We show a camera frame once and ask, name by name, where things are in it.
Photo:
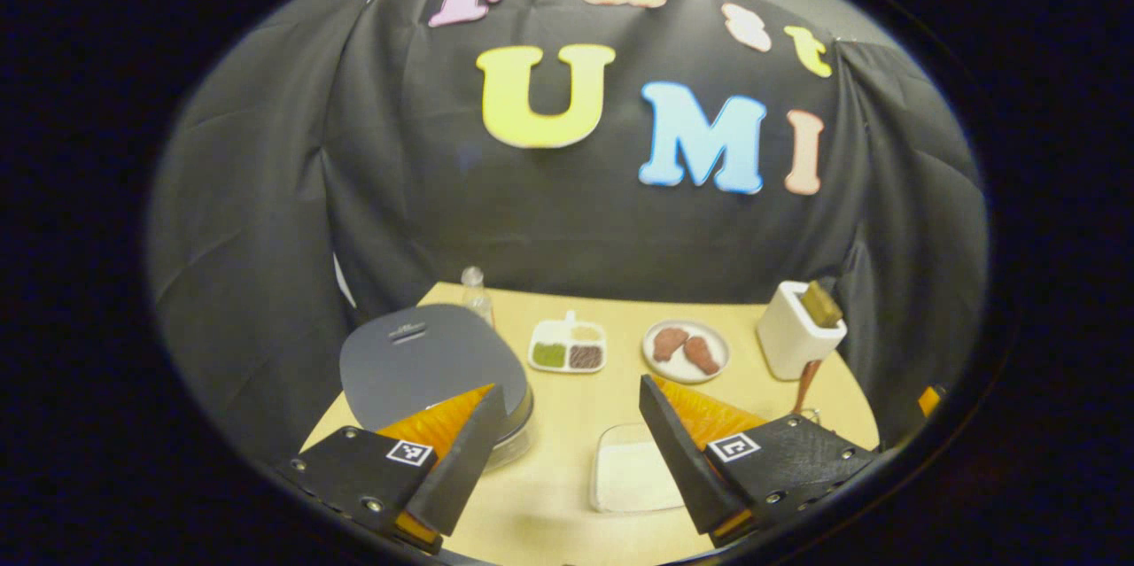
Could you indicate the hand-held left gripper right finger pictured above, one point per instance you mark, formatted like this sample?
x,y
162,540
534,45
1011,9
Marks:
x,y
678,460

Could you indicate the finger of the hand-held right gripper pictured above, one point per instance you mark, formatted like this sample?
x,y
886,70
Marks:
x,y
930,400

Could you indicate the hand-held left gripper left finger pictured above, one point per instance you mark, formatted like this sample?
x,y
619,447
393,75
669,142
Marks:
x,y
461,469

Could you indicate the clear rice container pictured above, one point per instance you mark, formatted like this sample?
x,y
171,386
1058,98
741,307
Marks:
x,y
633,477

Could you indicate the black rice cooker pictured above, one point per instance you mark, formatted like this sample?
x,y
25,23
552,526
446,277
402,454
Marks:
x,y
416,362

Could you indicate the brown wooden spoon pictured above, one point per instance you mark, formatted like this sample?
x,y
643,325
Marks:
x,y
808,380

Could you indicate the round white plate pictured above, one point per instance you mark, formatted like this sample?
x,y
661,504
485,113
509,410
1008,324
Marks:
x,y
682,371

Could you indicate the red-brown meat piece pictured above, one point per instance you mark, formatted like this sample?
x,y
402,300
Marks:
x,y
669,343
702,355

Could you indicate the brown toast slice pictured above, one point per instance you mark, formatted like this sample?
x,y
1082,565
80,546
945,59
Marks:
x,y
822,305

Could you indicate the white toaster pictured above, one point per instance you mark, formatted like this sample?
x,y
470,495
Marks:
x,y
793,345

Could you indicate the divided white bean dish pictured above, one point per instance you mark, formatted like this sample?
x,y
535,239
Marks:
x,y
567,353

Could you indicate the small glass bottle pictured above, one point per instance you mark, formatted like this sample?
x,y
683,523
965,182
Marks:
x,y
478,300

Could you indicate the black backdrop cloth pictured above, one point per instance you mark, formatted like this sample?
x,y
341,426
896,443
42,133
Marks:
x,y
266,194

